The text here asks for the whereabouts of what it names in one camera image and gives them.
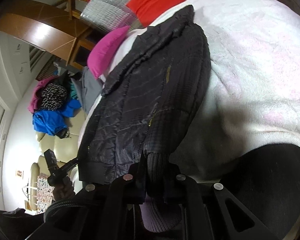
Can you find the black quilted zip jacket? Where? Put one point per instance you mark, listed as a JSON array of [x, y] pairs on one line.
[[147, 105]]

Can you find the person's left hand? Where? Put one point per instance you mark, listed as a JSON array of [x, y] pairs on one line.
[[65, 190]]

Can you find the cream sofa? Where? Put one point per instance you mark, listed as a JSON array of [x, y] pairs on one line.
[[40, 193]]

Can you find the blue jacket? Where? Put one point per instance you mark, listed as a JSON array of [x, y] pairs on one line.
[[53, 122]]

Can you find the maroon garment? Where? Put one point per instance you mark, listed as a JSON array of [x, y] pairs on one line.
[[36, 99]]

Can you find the black white speckled garment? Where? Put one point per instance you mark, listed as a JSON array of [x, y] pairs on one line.
[[54, 97]]

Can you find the teal garment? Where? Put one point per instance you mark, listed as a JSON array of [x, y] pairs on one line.
[[73, 92]]

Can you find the grey coat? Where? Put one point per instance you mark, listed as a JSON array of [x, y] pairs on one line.
[[87, 87]]

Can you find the magenta pillow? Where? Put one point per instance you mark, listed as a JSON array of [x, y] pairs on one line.
[[101, 55]]

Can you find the wooden cabinet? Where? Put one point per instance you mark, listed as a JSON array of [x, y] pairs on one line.
[[51, 29]]

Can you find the silver foil insulation panel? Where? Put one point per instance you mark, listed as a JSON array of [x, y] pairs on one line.
[[108, 15]]

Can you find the white textured bedspread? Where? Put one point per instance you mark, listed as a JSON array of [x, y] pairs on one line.
[[253, 97]]

